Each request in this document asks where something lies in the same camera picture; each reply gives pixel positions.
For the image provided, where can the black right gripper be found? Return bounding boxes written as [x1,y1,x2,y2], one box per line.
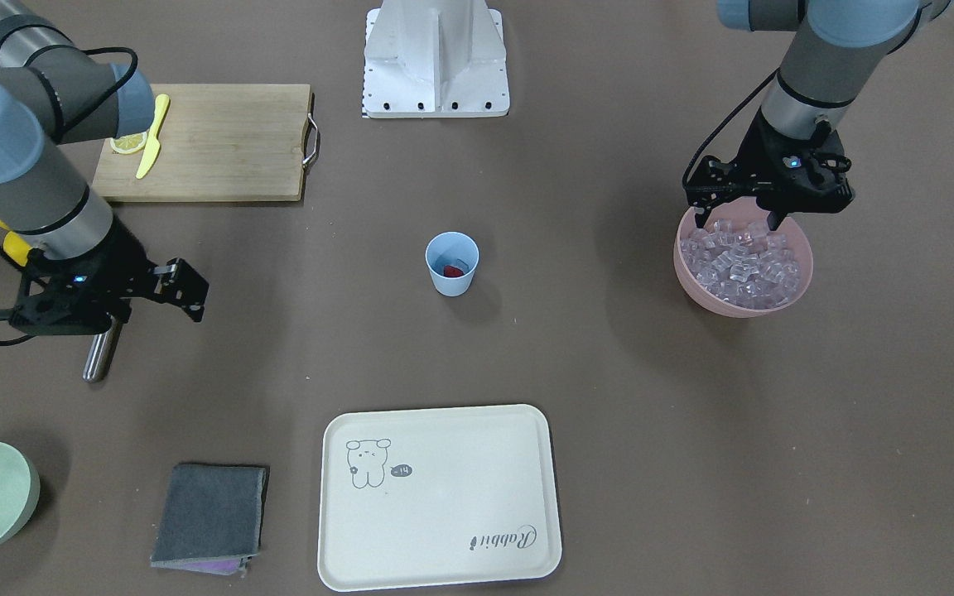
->
[10,219,171,336]

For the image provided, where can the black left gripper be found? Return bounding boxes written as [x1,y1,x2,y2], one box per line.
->
[684,113,855,231]

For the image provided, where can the steel muddler black tip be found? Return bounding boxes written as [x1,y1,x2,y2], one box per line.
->
[82,320,123,384]

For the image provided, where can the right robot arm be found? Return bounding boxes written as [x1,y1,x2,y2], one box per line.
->
[0,1,181,344]

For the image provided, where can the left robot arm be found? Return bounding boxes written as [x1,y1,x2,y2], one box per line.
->
[682,1,949,230]

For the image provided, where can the pink bowl of ice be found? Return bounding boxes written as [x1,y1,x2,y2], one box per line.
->
[673,199,814,318]

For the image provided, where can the light blue plastic cup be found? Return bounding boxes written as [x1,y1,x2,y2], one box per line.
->
[425,231,480,297]

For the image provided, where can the yellow lemon lower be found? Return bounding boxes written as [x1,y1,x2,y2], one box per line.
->
[0,219,31,271]

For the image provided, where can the lemon half lower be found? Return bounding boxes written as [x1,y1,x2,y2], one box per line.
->
[109,131,148,155]

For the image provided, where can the wooden cutting board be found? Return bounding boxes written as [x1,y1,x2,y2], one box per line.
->
[91,84,319,203]

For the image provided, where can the yellow plastic knife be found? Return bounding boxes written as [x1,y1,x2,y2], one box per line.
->
[135,94,171,180]

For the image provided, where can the grey folded cloth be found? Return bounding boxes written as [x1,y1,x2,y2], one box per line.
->
[149,463,269,576]

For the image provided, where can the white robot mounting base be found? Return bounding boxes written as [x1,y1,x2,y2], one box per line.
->
[361,1,511,118]

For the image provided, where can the cream rabbit tray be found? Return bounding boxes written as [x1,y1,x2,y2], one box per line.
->
[317,404,561,593]

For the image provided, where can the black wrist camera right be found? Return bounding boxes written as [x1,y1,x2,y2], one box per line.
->
[150,259,209,322]

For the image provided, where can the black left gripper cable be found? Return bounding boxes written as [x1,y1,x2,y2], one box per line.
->
[682,70,779,193]

